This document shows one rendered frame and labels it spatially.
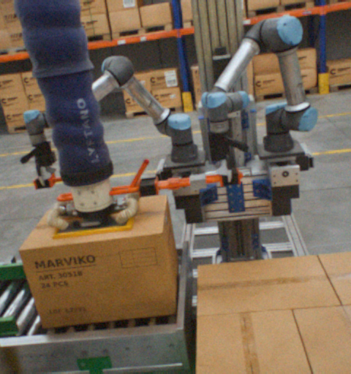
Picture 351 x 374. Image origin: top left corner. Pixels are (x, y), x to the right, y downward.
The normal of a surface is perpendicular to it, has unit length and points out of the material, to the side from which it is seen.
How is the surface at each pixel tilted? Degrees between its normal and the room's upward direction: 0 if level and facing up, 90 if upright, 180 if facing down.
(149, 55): 90
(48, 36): 75
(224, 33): 90
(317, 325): 0
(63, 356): 90
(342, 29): 90
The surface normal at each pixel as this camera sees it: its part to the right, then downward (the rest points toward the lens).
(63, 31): 0.50, -0.04
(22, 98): -0.04, 0.38
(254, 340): -0.15, -0.92
